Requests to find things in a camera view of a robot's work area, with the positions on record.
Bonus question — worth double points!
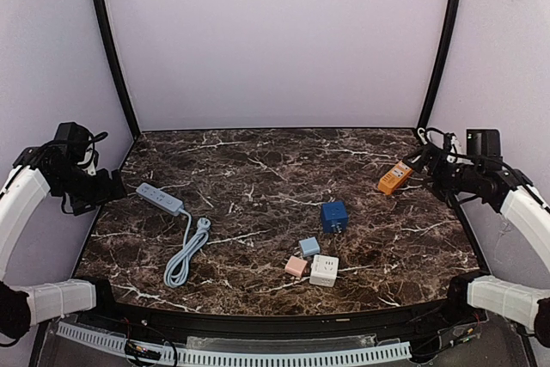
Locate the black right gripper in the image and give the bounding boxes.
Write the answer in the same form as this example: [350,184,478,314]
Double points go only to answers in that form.
[403,145,483,204]

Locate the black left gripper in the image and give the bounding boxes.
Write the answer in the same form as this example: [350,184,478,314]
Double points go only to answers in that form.
[54,163,125,215]

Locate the orange power strip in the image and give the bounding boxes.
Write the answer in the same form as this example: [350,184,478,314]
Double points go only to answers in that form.
[377,161,413,195]

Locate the dark blue cube socket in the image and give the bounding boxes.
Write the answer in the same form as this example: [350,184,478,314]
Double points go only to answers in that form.
[321,201,349,234]

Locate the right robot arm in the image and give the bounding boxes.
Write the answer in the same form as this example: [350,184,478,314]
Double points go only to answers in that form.
[402,142,549,347]

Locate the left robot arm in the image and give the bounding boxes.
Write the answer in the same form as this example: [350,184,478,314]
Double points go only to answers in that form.
[1,142,129,289]

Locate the light blue charger plug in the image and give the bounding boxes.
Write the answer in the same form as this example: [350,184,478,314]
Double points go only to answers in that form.
[298,237,321,258]

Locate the pink charger plug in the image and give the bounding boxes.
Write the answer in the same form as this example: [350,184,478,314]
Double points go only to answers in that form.
[284,256,308,278]

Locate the grey-blue power strip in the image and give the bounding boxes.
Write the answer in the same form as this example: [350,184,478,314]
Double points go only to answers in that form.
[136,183,184,217]

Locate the white cube socket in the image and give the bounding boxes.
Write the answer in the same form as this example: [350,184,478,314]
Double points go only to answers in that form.
[309,254,339,287]

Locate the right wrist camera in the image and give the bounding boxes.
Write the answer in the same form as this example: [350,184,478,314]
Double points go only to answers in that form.
[466,129,501,158]

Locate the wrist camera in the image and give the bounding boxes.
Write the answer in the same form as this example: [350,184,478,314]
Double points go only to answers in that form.
[54,122,108,161]
[466,129,501,158]

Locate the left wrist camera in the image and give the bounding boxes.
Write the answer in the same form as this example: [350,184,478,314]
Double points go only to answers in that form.
[54,122,108,161]

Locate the grey-blue coiled cable with plug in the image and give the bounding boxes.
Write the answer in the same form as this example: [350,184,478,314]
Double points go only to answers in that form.
[163,207,212,289]

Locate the black front table rail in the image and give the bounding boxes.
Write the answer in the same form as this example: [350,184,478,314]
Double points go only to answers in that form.
[76,278,488,342]

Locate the light blue slotted cable duct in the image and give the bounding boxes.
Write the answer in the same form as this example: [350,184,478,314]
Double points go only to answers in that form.
[56,322,412,366]

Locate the black right frame post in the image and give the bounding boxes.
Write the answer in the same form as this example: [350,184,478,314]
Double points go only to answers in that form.
[416,0,460,128]

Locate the black frame post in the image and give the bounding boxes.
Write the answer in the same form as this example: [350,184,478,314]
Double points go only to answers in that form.
[93,0,141,141]
[416,0,460,128]

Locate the black left frame post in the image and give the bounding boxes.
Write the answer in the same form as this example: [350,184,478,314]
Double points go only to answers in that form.
[93,0,141,141]

